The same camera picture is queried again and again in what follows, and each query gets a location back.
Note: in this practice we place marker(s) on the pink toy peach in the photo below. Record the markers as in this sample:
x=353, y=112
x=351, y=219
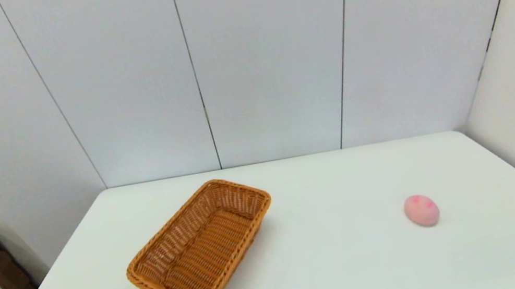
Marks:
x=422, y=211

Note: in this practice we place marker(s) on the orange woven wicker basket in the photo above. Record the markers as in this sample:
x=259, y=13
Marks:
x=202, y=249

